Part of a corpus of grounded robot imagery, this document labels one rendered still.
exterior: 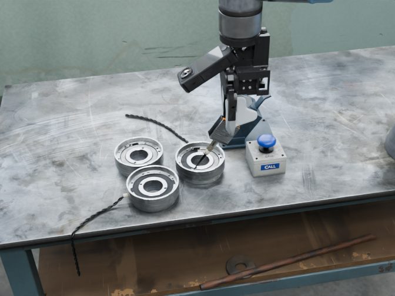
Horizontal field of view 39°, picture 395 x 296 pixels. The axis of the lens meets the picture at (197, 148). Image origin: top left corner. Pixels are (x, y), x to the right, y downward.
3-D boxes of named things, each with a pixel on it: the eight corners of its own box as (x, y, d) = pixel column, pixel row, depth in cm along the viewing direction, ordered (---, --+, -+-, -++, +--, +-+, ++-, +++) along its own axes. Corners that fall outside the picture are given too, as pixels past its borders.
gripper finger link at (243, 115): (258, 140, 107) (259, 97, 102) (227, 143, 106) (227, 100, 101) (254, 132, 109) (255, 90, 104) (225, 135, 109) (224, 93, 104)
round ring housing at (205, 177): (229, 183, 115) (229, 168, 112) (179, 189, 114) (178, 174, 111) (219, 152, 123) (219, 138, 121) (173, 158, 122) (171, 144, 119)
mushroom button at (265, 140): (258, 163, 116) (260, 144, 113) (254, 151, 119) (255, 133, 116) (277, 161, 117) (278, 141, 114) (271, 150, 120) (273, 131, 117)
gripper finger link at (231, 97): (237, 124, 102) (237, 81, 98) (228, 124, 102) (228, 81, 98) (233, 112, 106) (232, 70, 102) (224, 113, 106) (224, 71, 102)
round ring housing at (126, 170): (112, 155, 123) (110, 141, 121) (158, 147, 125) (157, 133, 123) (120, 185, 115) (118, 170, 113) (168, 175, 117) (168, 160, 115)
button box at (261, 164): (253, 178, 116) (254, 160, 113) (245, 157, 122) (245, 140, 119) (290, 173, 117) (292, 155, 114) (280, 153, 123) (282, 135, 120)
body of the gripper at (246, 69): (268, 98, 102) (273, 39, 94) (223, 103, 101) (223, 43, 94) (260, 78, 108) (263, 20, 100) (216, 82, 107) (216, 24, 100)
